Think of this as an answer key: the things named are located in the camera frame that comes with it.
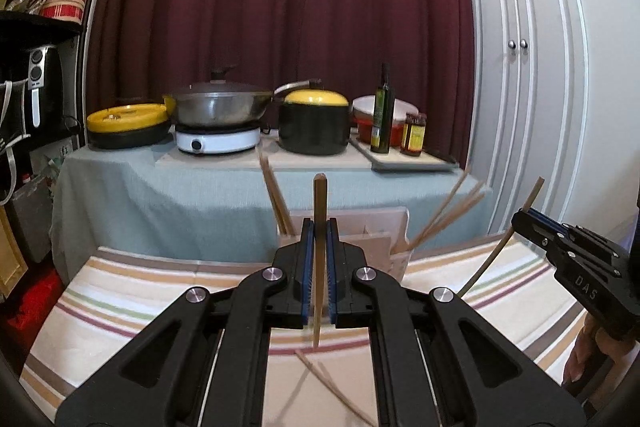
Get black metal shelf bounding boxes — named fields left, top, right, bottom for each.
left=1, top=0, right=94, bottom=150

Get yellow lidded electric griddle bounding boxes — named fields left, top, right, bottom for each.
left=86, top=103, right=171, bottom=150

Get grey cutting board tray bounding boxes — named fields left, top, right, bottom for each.
left=349, top=135, right=458, bottom=172

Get wooden chopstick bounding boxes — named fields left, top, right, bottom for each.
left=312, top=173, right=328, bottom=348
left=407, top=169, right=469, bottom=251
left=260, top=157, right=295, bottom=235
left=407, top=179, right=484, bottom=251
left=414, top=192, right=485, bottom=249
left=257, top=145, right=288, bottom=235
left=458, top=176, right=544, bottom=298
left=294, top=350, right=378, bottom=426

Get maroon curtain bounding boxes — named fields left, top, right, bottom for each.
left=85, top=0, right=474, bottom=160

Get person right hand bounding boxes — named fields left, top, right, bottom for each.
left=563, top=314, right=639, bottom=410

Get white induction cooker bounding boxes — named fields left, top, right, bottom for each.
left=175, top=124, right=262, bottom=155

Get sauce jar yellow label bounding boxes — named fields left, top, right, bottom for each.
left=400, top=113, right=426, bottom=156

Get pink perforated utensil holder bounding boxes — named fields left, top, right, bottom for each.
left=276, top=206, right=412, bottom=283

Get black white tote bag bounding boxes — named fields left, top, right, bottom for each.
left=1, top=79, right=30, bottom=206

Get dark olive oil bottle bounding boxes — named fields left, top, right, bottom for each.
left=370, top=63, right=395, bottom=154

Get steel wok with lid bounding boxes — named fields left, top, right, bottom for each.
left=163, top=66, right=322, bottom=128

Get striped table mat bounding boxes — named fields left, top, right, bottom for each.
left=20, top=241, right=585, bottom=426

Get white bowl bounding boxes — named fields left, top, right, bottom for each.
left=352, top=95, right=419, bottom=124

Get grey-blue tablecloth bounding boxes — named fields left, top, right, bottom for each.
left=50, top=140, right=492, bottom=281

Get white cabinet doors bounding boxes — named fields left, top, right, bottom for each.
left=469, top=0, right=589, bottom=233

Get black air fryer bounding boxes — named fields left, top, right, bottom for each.
left=25, top=46, right=63, bottom=132

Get red striped round boxes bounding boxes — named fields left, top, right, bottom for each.
left=39, top=0, right=87, bottom=24

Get black pot yellow lid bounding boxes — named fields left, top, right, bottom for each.
left=278, top=89, right=350, bottom=156

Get red container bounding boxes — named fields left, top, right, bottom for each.
left=355, top=119, right=404, bottom=147

